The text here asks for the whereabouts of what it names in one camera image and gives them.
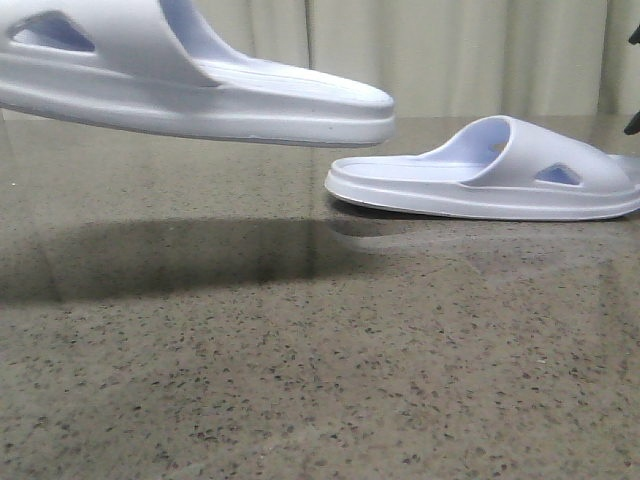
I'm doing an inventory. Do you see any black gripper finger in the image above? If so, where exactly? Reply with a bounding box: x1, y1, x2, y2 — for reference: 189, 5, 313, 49
624, 25, 640, 135

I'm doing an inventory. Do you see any light blue slipper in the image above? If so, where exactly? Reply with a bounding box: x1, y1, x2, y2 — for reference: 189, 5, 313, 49
325, 115, 639, 221
1, 1, 394, 146

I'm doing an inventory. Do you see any beige curtain backdrop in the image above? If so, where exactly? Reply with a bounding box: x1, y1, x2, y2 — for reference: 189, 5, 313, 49
0, 0, 640, 121

